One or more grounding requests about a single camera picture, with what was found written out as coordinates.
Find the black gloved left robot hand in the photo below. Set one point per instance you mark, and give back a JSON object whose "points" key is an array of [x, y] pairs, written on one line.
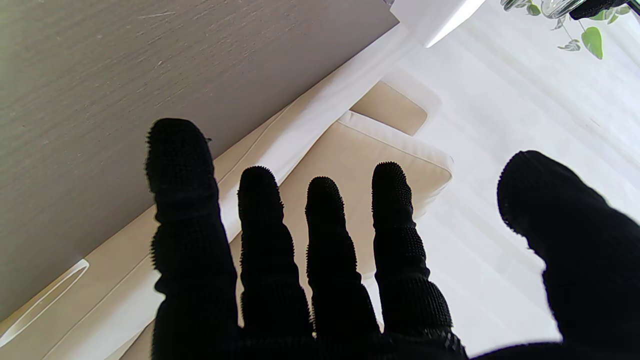
{"points": [[597, 7]]}

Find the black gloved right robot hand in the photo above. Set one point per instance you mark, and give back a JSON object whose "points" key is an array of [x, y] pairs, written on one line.
{"points": [[190, 260]]}

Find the white square jar lid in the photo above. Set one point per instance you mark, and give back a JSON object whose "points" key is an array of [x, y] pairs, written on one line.
{"points": [[430, 20]]}

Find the broad leaf green houseplant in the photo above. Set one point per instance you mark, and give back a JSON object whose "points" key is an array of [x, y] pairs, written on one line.
{"points": [[593, 40]]}

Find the beige sofa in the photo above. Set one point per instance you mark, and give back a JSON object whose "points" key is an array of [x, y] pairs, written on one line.
{"points": [[360, 150]]}

